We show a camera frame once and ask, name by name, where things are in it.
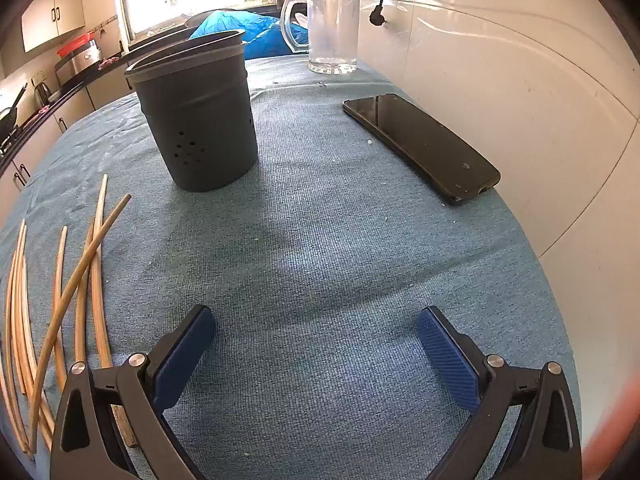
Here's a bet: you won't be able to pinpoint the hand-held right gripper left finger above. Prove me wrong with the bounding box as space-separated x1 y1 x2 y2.
50 304 217 480

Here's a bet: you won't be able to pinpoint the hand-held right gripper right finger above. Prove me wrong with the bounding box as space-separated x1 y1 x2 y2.
417 305 583 480

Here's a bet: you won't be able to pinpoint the bunch of wooden chopsticks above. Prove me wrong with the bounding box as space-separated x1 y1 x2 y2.
0 174 139 458

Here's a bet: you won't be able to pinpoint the dark grey utensil holder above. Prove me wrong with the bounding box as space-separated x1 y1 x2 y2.
124 30 259 193

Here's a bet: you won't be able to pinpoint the blue tablecloth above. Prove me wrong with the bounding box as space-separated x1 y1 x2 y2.
0 55 583 480

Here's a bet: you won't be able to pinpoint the black smartphone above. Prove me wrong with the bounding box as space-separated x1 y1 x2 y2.
342 93 501 206

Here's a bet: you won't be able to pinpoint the beige base cabinets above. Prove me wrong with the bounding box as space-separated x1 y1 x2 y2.
0 77 136 221

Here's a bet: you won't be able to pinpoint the black kitchen countertop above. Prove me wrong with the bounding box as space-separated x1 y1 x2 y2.
0 55 132 171

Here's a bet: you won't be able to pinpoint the blue plastic bag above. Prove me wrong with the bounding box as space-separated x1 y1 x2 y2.
192 10 311 59

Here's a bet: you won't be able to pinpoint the small beige wall cabinet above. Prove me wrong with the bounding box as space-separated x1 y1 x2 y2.
20 0 88 53

